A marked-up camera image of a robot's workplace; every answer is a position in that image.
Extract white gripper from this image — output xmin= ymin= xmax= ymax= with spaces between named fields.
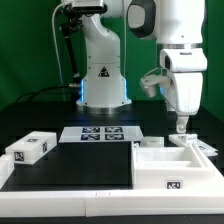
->
xmin=161 ymin=72 xmax=203 ymax=134

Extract white hinged door panel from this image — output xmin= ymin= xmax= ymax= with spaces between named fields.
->
xmin=169 ymin=134 xmax=218 ymax=157

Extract small white door panel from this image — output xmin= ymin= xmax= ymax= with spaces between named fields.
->
xmin=140 ymin=136 xmax=164 ymax=147

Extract white cabinet body box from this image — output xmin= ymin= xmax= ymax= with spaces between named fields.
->
xmin=131 ymin=144 xmax=215 ymax=189

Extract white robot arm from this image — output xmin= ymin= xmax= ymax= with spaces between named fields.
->
xmin=61 ymin=0 xmax=207 ymax=133

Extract white cabinet top block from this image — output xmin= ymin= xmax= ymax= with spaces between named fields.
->
xmin=5 ymin=131 xmax=57 ymax=165

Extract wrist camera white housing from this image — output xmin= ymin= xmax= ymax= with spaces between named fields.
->
xmin=140 ymin=68 xmax=166 ymax=98

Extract white marker base plate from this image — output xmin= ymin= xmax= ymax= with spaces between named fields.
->
xmin=59 ymin=126 xmax=143 ymax=143

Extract black cable on table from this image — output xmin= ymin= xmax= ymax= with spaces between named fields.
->
xmin=14 ymin=84 xmax=83 ymax=103

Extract white cable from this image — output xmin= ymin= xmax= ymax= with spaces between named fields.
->
xmin=50 ymin=2 xmax=73 ymax=86

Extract white obstacle frame wall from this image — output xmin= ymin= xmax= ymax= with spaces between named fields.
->
xmin=0 ymin=155 xmax=224 ymax=217

